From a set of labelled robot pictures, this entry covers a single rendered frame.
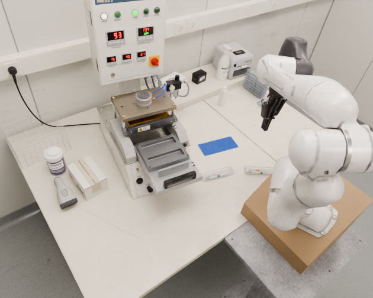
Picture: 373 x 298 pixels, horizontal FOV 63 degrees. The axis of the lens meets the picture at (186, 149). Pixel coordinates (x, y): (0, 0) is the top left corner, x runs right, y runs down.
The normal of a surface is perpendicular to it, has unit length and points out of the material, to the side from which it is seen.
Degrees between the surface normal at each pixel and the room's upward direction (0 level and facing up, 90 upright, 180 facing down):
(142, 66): 90
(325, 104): 56
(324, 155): 63
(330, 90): 31
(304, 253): 40
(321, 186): 47
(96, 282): 0
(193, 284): 0
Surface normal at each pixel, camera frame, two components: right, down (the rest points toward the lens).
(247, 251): 0.09, -0.69
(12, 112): 0.60, 0.61
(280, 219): -0.46, 0.33
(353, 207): -0.44, -0.28
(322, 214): 0.16, 0.01
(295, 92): -0.81, 0.22
